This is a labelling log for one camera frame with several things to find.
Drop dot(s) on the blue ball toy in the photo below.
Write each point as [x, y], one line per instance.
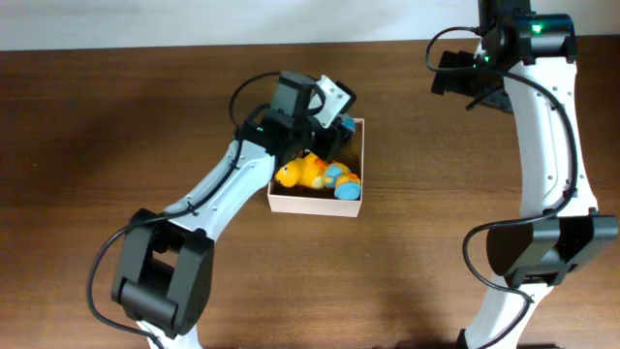
[348, 123]

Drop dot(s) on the orange and blue duck toy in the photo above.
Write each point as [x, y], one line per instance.
[337, 176]

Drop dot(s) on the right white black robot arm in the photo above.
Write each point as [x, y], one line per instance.
[525, 65]

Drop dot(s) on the open beige cardboard box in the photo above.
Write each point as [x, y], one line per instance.
[301, 200]

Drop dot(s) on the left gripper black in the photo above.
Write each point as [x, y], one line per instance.
[325, 149]

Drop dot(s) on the orange dinosaur toy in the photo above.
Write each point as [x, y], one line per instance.
[306, 171]

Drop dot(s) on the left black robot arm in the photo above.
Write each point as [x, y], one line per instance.
[164, 271]

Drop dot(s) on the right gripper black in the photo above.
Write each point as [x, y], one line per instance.
[455, 78]

